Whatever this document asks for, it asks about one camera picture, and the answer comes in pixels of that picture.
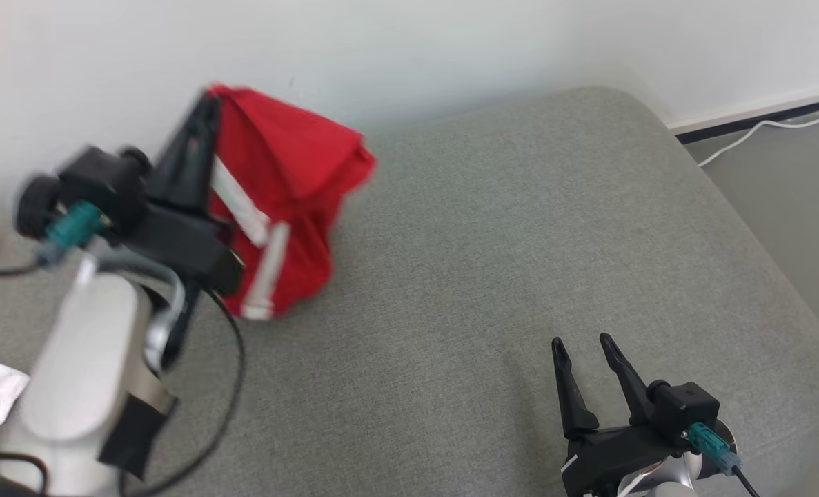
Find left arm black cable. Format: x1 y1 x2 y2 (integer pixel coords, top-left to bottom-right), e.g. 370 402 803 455
0 200 246 497

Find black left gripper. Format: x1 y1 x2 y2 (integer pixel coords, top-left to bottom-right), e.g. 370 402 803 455
116 90 246 299

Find black baseboard strip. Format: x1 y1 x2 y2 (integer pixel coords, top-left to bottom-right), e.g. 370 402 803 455
675 95 819 146

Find white floor cable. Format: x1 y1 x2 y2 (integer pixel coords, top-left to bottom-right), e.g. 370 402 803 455
698 116 819 168

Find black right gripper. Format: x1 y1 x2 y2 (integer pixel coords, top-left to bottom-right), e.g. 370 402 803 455
552 333 691 497

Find red shorts with white stripe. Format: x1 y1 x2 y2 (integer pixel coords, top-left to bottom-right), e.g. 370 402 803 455
206 83 377 322

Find grey fabric sofa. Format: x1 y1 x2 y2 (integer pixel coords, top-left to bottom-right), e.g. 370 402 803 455
0 86 819 497

